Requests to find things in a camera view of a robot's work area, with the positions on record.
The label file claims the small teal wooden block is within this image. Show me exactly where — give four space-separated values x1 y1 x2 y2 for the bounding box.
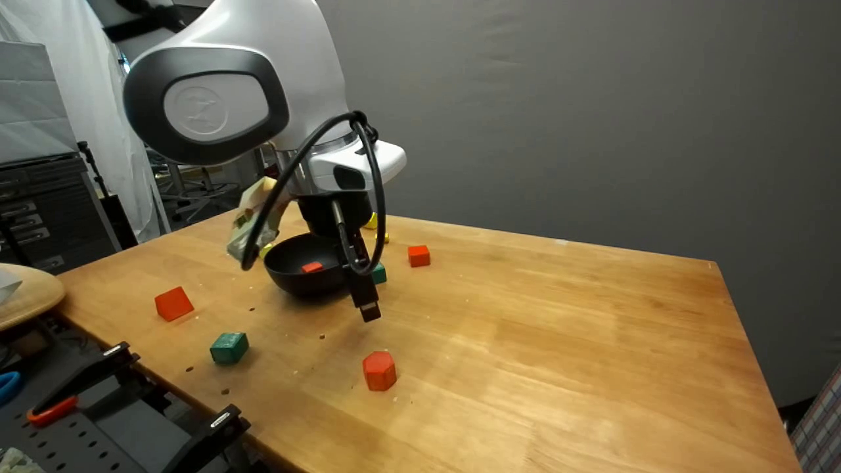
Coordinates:
207 329 252 367

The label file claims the red wooden block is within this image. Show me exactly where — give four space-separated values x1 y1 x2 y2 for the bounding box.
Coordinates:
152 285 198 324

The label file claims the striped fabric chair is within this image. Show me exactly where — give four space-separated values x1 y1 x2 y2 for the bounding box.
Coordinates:
786 361 841 473

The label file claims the beige wrist camera box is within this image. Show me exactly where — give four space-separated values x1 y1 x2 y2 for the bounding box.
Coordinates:
224 173 292 266

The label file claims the dark equipment cabinet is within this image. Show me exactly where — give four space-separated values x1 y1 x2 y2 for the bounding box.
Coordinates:
0 152 120 277

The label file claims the black perforated workbench board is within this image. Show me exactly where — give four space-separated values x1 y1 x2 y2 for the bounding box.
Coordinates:
0 316 265 473

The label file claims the orange-red hexagonal wooden block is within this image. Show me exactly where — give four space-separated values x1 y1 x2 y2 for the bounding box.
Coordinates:
361 349 400 395

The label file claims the round wooden stool top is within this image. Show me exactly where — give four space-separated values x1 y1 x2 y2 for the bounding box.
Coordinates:
0 260 66 334

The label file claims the black round bowl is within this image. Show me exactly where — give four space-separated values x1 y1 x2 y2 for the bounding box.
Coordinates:
259 231 355 299

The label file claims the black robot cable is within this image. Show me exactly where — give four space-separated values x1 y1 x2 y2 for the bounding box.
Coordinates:
240 108 388 278

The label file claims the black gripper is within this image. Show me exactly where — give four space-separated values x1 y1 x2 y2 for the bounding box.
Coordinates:
298 190 387 327

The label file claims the white crumpled object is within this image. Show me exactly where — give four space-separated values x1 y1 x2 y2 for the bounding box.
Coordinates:
0 447 41 473

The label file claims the white translucent curtain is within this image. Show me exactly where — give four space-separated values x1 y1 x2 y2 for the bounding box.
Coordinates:
0 0 169 245

